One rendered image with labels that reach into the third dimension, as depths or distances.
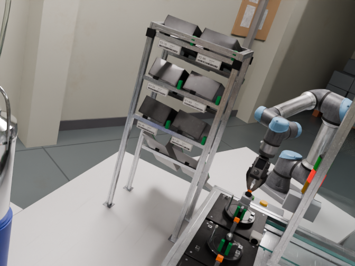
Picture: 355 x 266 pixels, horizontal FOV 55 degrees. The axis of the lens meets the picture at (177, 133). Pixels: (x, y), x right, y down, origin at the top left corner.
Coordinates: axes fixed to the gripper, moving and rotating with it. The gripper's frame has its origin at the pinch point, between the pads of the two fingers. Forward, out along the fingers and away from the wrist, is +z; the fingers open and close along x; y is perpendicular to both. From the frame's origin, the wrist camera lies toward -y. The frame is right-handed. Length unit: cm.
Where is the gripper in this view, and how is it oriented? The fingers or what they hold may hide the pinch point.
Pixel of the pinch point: (250, 190)
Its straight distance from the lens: 159.9
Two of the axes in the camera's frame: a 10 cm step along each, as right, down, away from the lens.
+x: -8.8, -4.0, 2.5
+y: 3.8, -2.8, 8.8
